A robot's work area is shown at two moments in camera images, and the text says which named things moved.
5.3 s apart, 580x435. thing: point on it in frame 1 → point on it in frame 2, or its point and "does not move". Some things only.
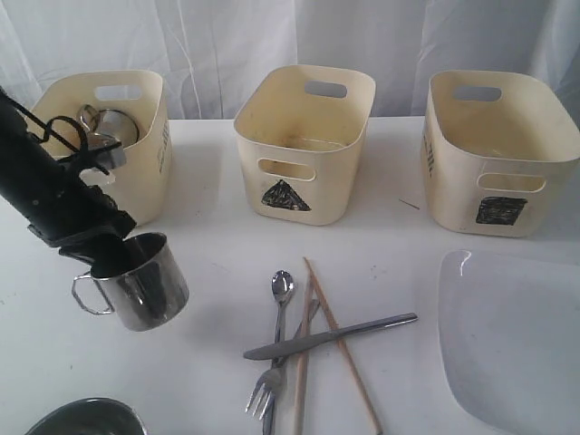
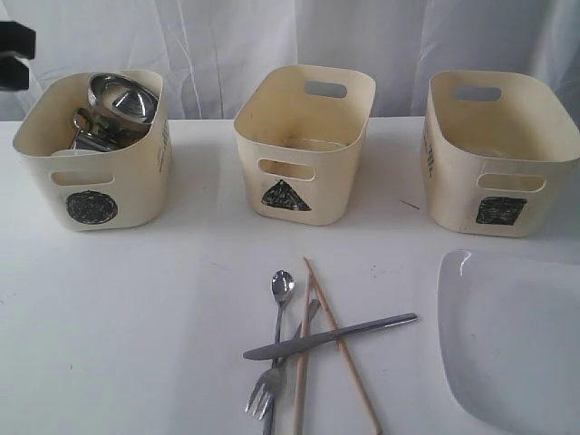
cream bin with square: [497, 149] does not move
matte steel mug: [150, 286] → [106, 130]
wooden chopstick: [343, 345] does not move
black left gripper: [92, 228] → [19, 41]
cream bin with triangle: [300, 136] does not move
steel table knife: [281, 348] does not move
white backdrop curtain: [206, 49] does not move
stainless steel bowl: [95, 416] → [123, 99]
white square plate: [509, 330] does not move
